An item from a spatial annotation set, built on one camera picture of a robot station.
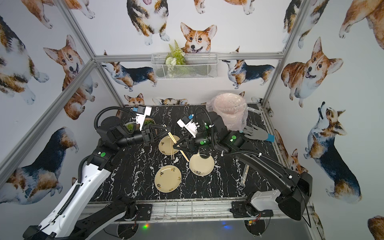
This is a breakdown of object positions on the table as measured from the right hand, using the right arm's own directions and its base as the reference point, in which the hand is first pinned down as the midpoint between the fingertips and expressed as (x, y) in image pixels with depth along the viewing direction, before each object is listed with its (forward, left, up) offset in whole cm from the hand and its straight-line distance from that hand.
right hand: (173, 147), depth 59 cm
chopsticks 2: (+1, -35, -35) cm, 50 cm away
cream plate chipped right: (+6, -10, -34) cm, 36 cm away
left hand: (+4, 0, +6) cm, 7 cm away
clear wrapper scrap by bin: (+27, -40, -9) cm, 49 cm away
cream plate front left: (-1, +9, -34) cm, 35 cm away
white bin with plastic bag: (+34, -30, -14) cm, 47 cm away
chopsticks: (+2, -1, +1) cm, 2 cm away
